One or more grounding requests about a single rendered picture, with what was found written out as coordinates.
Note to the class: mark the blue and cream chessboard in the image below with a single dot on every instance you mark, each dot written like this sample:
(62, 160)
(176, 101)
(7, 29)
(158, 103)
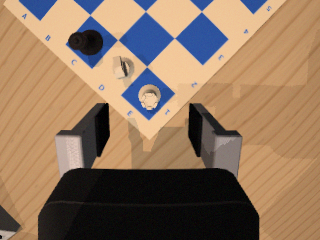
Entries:
(176, 45)

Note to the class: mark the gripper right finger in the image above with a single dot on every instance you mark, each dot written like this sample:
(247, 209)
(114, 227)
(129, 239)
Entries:
(218, 148)

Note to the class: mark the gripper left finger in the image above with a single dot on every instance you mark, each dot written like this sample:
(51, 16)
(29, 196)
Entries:
(79, 147)

